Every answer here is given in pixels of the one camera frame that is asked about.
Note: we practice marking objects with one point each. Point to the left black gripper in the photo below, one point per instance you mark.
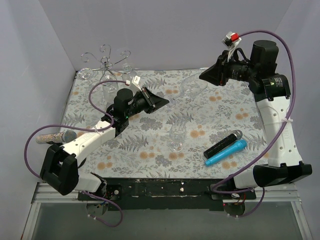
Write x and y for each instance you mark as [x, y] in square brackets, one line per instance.
[149, 100]

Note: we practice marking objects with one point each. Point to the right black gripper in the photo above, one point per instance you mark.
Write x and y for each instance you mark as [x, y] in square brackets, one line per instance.
[223, 71]

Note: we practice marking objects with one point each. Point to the patterned tumbler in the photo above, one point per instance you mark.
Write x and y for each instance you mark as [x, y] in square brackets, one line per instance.
[109, 88]
[128, 72]

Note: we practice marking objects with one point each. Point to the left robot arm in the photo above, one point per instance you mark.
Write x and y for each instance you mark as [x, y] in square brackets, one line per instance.
[61, 164]

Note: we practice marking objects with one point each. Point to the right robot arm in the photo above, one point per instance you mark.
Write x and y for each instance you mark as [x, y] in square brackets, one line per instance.
[273, 97]

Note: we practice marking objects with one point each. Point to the chrome wine glass rack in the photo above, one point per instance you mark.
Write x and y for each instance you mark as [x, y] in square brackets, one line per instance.
[105, 62]

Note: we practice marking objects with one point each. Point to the floral tablecloth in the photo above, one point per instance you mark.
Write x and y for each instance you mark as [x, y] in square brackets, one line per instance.
[143, 149]

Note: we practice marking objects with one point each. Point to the black microphone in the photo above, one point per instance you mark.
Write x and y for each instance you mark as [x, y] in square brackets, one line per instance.
[221, 145]

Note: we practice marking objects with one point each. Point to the blue toy microphone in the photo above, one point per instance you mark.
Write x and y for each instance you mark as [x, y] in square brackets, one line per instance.
[237, 146]

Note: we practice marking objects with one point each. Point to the glitter microphone on stand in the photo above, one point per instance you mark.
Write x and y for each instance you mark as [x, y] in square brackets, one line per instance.
[60, 137]

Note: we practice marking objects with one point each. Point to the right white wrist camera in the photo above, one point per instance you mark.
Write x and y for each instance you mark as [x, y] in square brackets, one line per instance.
[231, 41]

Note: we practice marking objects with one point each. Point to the black table front rail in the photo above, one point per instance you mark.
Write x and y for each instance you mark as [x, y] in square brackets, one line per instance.
[168, 194]

